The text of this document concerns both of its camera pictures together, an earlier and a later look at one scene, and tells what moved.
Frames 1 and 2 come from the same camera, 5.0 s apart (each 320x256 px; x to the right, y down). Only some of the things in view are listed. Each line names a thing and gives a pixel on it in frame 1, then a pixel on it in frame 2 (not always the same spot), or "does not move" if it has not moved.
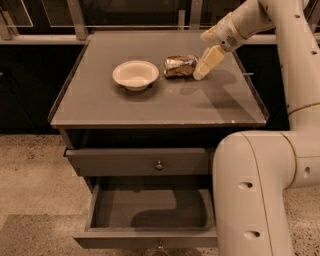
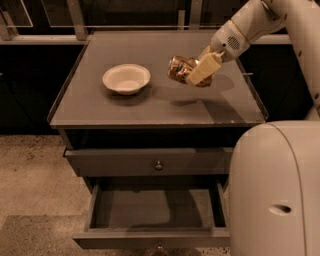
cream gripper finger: x=208 y=35 -> x=205 y=53
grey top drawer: x=103 y=162 does not move
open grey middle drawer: x=150 y=212 does not move
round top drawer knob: x=159 y=166 does not move
